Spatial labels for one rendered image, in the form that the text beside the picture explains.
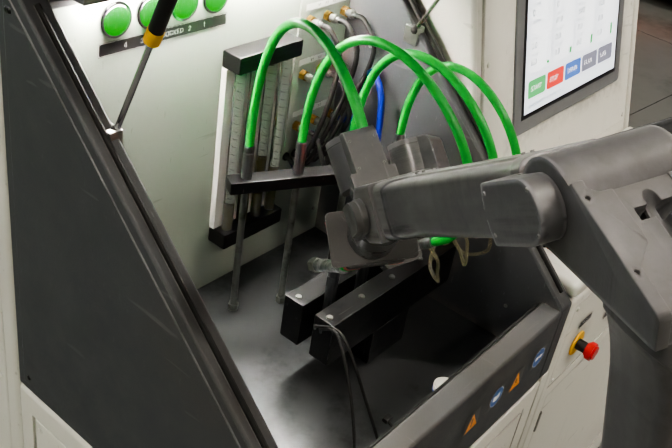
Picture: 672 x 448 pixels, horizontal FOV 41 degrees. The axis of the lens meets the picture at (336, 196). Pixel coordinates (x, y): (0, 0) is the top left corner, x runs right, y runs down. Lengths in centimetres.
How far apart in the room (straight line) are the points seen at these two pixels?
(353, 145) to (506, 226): 42
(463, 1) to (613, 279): 108
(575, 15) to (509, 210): 133
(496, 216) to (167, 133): 91
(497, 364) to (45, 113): 75
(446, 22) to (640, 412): 109
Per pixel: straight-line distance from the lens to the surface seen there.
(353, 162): 92
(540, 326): 151
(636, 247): 47
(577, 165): 50
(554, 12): 175
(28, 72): 115
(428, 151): 115
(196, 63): 137
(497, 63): 160
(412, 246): 103
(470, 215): 65
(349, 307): 139
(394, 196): 80
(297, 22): 119
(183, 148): 143
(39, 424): 153
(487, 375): 138
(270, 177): 144
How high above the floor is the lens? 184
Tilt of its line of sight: 32 degrees down
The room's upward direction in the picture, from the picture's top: 9 degrees clockwise
